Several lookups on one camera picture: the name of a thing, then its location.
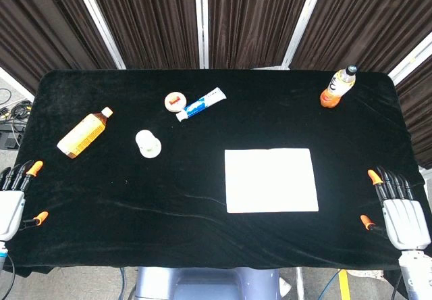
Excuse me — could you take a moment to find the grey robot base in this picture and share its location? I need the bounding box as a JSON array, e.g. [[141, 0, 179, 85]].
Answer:
[[130, 266, 292, 300]]

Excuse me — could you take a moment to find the brown curtain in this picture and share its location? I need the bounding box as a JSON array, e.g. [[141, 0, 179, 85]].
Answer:
[[0, 0, 432, 170]]

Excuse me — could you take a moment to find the white book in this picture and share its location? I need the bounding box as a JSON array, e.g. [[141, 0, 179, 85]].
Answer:
[[224, 147, 320, 214]]

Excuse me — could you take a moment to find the blue white toothpaste tube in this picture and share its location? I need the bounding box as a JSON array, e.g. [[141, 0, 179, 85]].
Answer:
[[175, 86, 227, 122]]

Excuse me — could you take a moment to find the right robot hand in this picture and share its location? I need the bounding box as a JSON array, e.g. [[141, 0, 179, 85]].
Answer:
[[360, 166, 432, 251]]

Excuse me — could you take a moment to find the black velvet tablecloth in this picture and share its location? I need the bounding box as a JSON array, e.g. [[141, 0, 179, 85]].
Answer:
[[0, 68, 432, 279]]

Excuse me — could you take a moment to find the round white tin red print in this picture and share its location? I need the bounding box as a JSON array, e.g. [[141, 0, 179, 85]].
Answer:
[[164, 91, 188, 113]]

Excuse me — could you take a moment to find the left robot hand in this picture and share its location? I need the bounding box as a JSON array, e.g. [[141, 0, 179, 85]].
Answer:
[[0, 159, 49, 242]]

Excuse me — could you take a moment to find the amber tea bottle yellow label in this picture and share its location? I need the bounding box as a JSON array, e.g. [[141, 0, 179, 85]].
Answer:
[[56, 106, 114, 159]]

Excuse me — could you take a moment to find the orange drink bottle black cap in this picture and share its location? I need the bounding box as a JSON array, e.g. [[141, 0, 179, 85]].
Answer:
[[319, 64, 358, 109]]

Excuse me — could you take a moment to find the small white jar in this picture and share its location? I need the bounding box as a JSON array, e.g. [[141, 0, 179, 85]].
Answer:
[[135, 129, 163, 159]]

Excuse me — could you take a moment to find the black cables bundle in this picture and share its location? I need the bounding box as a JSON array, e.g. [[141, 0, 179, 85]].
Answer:
[[0, 88, 34, 149]]

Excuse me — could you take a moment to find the white metal frame post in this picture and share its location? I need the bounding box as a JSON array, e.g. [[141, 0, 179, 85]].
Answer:
[[194, 0, 210, 70], [70, 0, 127, 70], [281, 0, 329, 70], [387, 31, 432, 85]]

